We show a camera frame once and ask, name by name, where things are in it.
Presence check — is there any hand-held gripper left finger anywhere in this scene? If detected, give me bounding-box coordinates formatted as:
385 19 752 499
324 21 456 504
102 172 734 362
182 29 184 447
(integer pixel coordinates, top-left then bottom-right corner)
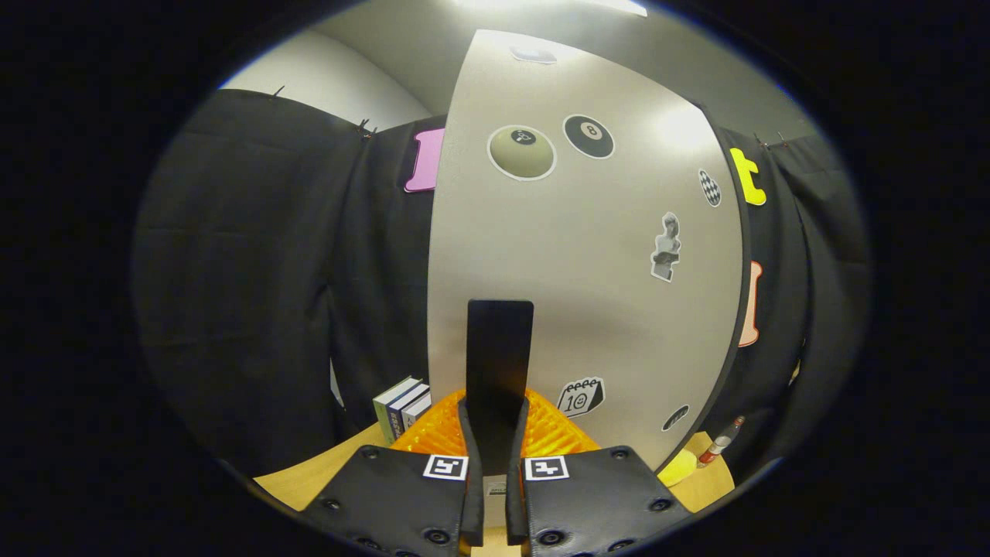
302 389 485 557

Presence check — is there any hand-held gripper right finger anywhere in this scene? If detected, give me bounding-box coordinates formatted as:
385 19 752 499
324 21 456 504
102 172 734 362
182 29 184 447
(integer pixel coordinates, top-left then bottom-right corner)
505 389 693 557

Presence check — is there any black door handle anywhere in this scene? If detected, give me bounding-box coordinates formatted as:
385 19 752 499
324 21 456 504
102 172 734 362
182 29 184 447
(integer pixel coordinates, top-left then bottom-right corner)
466 300 534 477

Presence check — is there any beige shoe cabinet door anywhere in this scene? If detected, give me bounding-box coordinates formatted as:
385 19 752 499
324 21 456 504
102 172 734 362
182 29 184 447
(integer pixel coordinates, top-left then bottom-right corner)
427 29 753 496

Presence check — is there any grey shoe cabinet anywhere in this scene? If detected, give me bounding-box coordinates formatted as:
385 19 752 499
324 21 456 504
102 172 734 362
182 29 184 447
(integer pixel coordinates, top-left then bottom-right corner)
654 101 755 477

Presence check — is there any blue spine book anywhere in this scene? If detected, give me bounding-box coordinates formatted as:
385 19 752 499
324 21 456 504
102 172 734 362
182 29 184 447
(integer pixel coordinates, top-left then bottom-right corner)
387 383 428 440

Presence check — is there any green spine book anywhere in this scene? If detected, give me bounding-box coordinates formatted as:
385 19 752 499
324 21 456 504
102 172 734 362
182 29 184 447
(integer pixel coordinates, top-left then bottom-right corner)
373 377 418 446

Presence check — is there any red cap bottle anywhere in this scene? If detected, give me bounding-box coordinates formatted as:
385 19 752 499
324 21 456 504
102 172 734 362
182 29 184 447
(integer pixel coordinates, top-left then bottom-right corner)
698 415 746 467

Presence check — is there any black backdrop cloth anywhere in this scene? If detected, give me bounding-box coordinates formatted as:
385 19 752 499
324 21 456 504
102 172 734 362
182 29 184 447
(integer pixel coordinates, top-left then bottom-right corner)
131 89 871 480

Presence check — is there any square ceiling light panel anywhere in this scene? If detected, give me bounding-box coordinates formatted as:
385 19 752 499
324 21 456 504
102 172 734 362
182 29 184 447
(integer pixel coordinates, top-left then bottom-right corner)
456 0 649 18

